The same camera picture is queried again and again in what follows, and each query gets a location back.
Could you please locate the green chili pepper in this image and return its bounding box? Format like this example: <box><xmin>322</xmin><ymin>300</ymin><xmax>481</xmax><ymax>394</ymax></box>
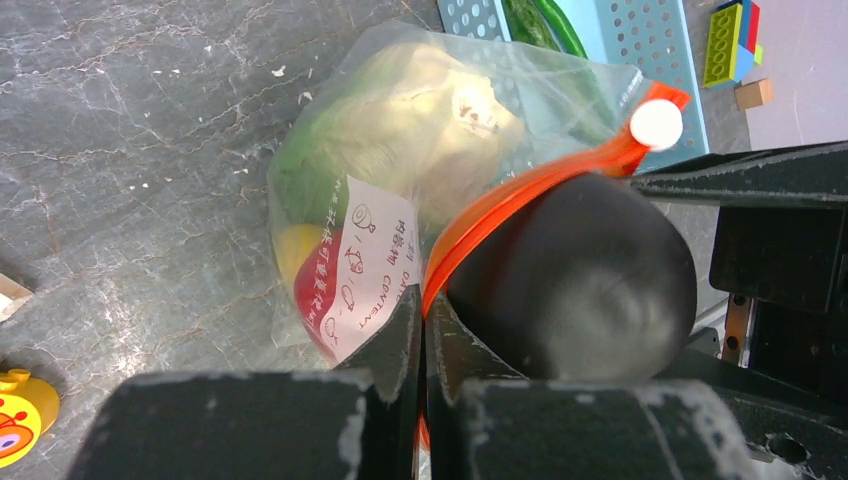
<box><xmin>535</xmin><ymin>0</ymin><xmax>588</xmax><ymax>59</ymax></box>

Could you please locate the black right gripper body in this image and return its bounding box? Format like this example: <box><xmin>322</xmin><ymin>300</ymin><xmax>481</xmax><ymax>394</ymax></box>
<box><xmin>709</xmin><ymin>207</ymin><xmax>847</xmax><ymax>405</ymax></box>

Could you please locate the yellow red toy disc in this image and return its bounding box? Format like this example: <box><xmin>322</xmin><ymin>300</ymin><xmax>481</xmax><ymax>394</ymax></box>
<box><xmin>1</xmin><ymin>369</ymin><xmax>60</xmax><ymax>468</ymax></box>

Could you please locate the yellow bell pepper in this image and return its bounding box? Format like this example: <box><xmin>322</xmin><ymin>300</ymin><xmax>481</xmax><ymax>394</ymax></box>
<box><xmin>272</xmin><ymin>224</ymin><xmax>323</xmax><ymax>288</ymax></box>

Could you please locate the green blue white block stack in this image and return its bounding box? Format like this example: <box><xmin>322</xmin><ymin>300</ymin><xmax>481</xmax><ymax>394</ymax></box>
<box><xmin>0</xmin><ymin>274</ymin><xmax>33</xmax><ymax>322</ymax></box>

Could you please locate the light blue plastic basket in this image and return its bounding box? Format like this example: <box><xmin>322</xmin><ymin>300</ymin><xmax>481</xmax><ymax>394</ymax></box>
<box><xmin>437</xmin><ymin>0</ymin><xmax>710</xmax><ymax>174</ymax></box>

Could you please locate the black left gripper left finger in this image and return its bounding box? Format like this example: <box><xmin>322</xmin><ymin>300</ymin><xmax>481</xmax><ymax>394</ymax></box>
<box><xmin>68</xmin><ymin>287</ymin><xmax>422</xmax><ymax>479</ymax></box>

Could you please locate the clear zip top bag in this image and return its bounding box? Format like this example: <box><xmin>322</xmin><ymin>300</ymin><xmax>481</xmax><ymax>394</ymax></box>
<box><xmin>266</xmin><ymin>19</ymin><xmax>692</xmax><ymax>452</ymax></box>

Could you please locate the green cucumber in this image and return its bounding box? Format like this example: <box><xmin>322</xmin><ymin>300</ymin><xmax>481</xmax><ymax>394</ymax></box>
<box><xmin>501</xmin><ymin>0</ymin><xmax>562</xmax><ymax>52</ymax></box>

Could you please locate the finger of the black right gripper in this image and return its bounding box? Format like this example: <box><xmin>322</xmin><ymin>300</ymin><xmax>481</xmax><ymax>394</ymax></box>
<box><xmin>629</xmin><ymin>141</ymin><xmax>847</xmax><ymax>209</ymax></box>

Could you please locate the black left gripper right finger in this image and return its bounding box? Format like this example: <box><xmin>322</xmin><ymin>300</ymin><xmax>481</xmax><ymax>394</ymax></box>
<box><xmin>425</xmin><ymin>297</ymin><xmax>760</xmax><ymax>479</ymax></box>

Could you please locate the red apple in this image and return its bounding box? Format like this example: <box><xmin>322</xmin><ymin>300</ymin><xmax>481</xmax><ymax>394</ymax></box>
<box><xmin>292</xmin><ymin>224</ymin><xmax>341</xmax><ymax>360</ymax></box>

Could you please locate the purple eggplant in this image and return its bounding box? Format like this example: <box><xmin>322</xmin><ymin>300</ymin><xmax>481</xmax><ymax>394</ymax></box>
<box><xmin>446</xmin><ymin>174</ymin><xmax>697</xmax><ymax>382</ymax></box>

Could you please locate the green white cabbage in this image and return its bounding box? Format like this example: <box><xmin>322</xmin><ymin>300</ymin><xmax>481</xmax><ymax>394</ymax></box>
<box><xmin>269</xmin><ymin>43</ymin><xmax>524</xmax><ymax>230</ymax></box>

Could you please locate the colourful block stack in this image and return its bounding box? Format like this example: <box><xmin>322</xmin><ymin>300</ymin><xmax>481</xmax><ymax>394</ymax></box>
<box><xmin>702</xmin><ymin>0</ymin><xmax>763</xmax><ymax>89</ymax></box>

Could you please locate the tan wooden cube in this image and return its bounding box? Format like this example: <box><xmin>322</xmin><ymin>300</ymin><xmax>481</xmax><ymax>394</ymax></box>
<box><xmin>734</xmin><ymin>78</ymin><xmax>775</xmax><ymax>111</ymax></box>

